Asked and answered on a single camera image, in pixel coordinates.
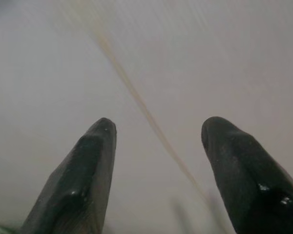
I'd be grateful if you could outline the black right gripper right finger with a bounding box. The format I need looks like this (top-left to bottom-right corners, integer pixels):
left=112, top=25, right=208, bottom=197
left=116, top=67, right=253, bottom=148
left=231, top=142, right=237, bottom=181
left=201, top=116, right=293, bottom=234

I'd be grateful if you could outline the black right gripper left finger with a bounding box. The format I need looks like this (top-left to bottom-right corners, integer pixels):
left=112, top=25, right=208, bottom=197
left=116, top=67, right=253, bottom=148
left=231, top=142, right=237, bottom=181
left=19, top=117, right=117, bottom=234

